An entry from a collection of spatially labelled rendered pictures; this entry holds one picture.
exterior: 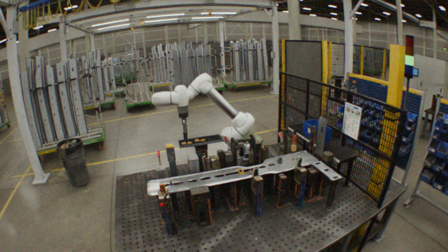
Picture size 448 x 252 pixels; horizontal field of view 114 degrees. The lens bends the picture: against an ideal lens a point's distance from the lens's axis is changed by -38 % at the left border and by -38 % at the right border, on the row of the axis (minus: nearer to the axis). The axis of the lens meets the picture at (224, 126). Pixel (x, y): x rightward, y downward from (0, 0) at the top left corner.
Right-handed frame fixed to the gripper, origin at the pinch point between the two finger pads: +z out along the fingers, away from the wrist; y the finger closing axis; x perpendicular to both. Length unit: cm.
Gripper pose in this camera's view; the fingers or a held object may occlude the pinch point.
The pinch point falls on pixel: (185, 136)
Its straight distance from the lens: 191.8
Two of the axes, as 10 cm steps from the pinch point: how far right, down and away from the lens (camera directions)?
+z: 0.5, 9.4, 3.5
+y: 1.5, 3.4, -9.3
